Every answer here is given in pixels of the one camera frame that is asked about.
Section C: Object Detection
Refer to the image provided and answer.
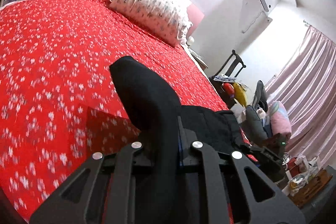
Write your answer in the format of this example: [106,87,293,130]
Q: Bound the red plush toy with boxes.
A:
[223,83,236,97]

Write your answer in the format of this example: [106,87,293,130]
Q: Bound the red floral bedspread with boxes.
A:
[0,0,260,223]

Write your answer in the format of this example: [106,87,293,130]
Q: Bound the pink curtain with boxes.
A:
[264,25,336,170]

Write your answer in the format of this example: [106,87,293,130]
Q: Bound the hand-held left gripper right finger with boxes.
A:
[177,115,306,224]

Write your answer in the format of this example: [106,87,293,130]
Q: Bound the black wooden chair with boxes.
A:
[210,49,247,109]

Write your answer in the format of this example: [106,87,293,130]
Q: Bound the black pants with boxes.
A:
[109,55,259,224]

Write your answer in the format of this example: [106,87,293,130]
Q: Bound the white patterned pillow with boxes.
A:
[108,0,193,46]

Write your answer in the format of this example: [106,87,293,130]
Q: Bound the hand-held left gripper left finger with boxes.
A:
[29,141,158,224]

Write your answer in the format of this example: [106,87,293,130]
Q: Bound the grey padded jacket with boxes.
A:
[245,80,270,146]

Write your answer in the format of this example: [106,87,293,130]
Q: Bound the yellow plush toy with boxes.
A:
[232,82,249,108]

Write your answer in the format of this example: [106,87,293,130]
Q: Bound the red gift box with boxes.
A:
[286,157,303,175]

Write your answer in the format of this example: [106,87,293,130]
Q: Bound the pastel pink blanket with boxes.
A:
[270,101,292,141]

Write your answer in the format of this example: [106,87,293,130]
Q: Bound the wooden box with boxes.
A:
[288,168,333,208]

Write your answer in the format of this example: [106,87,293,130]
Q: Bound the white air conditioner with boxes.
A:
[241,0,273,34]

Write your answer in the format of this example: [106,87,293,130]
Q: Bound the wooden bedside table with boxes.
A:
[188,46,210,71]

